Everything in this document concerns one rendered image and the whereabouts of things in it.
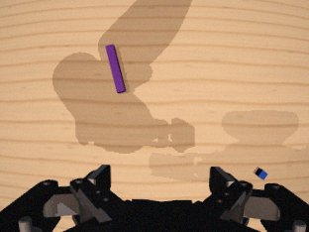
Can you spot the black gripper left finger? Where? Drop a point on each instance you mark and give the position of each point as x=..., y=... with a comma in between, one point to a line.
x=43, y=204

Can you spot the small blue cube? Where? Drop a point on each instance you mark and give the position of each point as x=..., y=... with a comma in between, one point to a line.
x=261, y=173

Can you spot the purple rod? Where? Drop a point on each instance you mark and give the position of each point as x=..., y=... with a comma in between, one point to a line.
x=115, y=68

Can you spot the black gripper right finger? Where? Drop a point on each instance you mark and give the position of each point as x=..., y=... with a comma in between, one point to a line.
x=230, y=196

